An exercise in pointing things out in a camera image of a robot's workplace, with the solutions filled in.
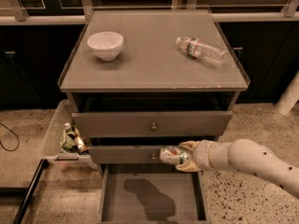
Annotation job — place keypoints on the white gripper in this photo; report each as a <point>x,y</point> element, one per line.
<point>204,154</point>

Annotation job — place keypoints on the green white 7up can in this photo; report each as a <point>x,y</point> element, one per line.
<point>174,155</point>

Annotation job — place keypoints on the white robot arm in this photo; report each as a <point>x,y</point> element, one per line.
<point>265,145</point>

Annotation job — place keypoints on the grey bottom drawer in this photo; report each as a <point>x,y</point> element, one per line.
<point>151,194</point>

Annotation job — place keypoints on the grey drawer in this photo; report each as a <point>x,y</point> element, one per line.
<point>152,124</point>
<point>151,194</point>
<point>125,154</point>

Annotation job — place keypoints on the grey top drawer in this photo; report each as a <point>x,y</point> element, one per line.
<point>152,124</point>

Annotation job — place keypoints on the grey drawer cabinet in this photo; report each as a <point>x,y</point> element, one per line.
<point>151,74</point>

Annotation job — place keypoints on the grey middle drawer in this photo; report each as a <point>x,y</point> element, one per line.
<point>125,154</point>

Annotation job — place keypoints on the clear plastic water bottle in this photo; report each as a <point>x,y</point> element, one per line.
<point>197,48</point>

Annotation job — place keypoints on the small bottle in bin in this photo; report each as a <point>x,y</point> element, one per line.
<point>82,148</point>

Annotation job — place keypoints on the green packet in bin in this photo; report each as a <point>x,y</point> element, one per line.
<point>68,138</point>

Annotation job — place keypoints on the white ceramic bowl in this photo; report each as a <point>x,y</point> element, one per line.
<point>106,45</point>

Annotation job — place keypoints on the black floor rail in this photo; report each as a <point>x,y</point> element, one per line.
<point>28,194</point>

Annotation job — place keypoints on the metal railing frame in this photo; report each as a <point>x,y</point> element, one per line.
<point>79,11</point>

